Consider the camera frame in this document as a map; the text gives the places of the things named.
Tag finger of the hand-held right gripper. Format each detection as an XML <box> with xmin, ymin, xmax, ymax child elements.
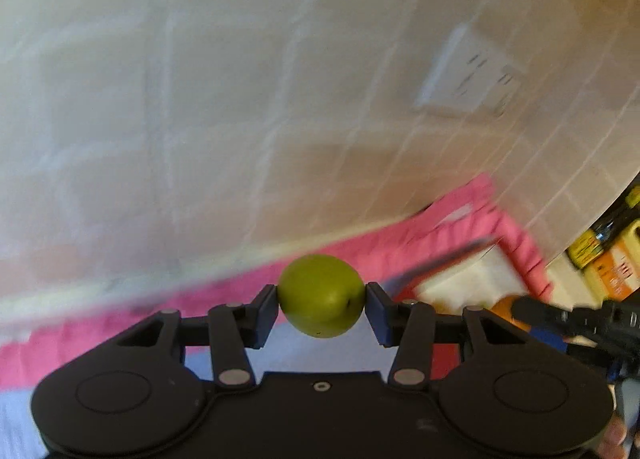
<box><xmin>510</xmin><ymin>295</ymin><xmax>601</xmax><ymax>337</ymax></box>

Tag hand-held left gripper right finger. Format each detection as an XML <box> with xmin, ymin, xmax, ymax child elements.
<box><xmin>365</xmin><ymin>281</ymin><xmax>527</xmax><ymax>388</ymax></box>

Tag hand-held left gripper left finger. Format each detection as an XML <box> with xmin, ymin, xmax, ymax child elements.
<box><xmin>117</xmin><ymin>284</ymin><xmax>281</xmax><ymax>388</ymax></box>

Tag large orange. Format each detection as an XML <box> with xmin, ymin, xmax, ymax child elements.
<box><xmin>491</xmin><ymin>295</ymin><xmax>532</xmax><ymax>333</ymax></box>

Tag green apple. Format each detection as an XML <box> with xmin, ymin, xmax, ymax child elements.
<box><xmin>277</xmin><ymin>254</ymin><xmax>367</xmax><ymax>339</ymax></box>

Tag red box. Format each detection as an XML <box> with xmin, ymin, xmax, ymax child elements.
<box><xmin>380</xmin><ymin>236</ymin><xmax>568</xmax><ymax>382</ymax></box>

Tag person's right hand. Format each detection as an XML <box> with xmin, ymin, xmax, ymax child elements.
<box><xmin>596</xmin><ymin>416</ymin><xmax>640</xmax><ymax>459</ymax></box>

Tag yellow orange bottles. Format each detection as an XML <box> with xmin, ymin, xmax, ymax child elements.
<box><xmin>582</xmin><ymin>219</ymin><xmax>640</xmax><ymax>304</ymax></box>

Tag yellow labelled bottle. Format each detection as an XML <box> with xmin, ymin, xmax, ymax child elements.
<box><xmin>566</xmin><ymin>231</ymin><xmax>607</xmax><ymax>270</ymax></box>

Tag blue quilted mat pink ruffle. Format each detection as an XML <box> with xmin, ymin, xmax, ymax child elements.
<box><xmin>0</xmin><ymin>174</ymin><xmax>553</xmax><ymax>459</ymax></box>

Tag white wall socket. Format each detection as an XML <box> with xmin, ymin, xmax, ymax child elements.
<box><xmin>412</xmin><ymin>24</ymin><xmax>529</xmax><ymax>118</ymax></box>

